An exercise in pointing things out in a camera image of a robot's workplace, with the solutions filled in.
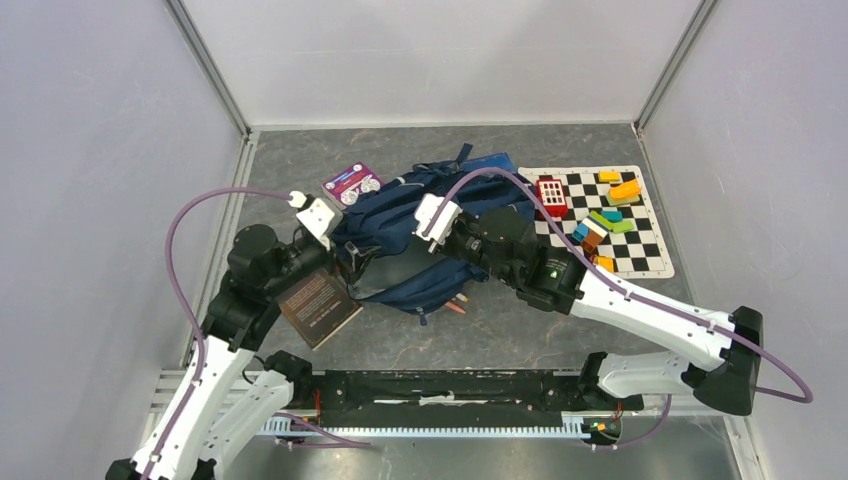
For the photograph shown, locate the navy blue student backpack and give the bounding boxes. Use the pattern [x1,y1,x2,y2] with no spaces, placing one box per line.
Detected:
[331,144,517,325]

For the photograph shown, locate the black Three Days book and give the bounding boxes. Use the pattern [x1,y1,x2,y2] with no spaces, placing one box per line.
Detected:
[277,269,363,350]

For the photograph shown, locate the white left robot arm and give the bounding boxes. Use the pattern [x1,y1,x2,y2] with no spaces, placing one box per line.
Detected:
[106,224,334,479]

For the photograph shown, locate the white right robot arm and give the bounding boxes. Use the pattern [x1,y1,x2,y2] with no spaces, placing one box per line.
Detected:
[431,205,763,416]

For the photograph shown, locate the red window toy block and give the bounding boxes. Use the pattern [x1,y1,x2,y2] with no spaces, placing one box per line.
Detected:
[536,178,569,219]

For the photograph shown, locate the purple paperback book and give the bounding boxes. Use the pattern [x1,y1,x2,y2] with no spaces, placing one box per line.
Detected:
[322,162,383,210]

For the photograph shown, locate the orange pen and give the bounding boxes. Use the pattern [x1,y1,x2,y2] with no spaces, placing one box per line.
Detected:
[445,302,466,314]

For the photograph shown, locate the pile of coloured toy blocks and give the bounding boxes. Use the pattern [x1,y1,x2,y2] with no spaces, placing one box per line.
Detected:
[571,211,635,255]

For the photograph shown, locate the yellow flat toy block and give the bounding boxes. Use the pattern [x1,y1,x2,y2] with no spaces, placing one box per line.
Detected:
[597,171,622,184]

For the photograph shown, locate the orange curved toy block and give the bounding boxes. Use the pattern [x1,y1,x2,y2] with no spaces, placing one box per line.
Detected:
[607,179,642,202]

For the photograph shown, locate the checkered chessboard mat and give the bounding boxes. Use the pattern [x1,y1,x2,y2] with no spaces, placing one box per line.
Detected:
[518,165,675,279]

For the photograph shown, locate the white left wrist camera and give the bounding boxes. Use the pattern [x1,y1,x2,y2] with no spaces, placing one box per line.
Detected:
[295,198,343,251]

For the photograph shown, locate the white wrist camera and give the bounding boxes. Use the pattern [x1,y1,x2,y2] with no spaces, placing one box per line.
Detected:
[413,193,463,254]
[295,198,343,251]

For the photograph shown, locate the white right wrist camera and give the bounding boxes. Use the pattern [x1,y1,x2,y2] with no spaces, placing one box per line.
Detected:
[413,193,463,254]

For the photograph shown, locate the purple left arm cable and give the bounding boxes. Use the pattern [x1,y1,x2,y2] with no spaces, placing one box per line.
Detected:
[135,187,307,480]

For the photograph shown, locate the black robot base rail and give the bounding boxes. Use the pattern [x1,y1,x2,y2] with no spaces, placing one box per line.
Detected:
[285,369,644,429]

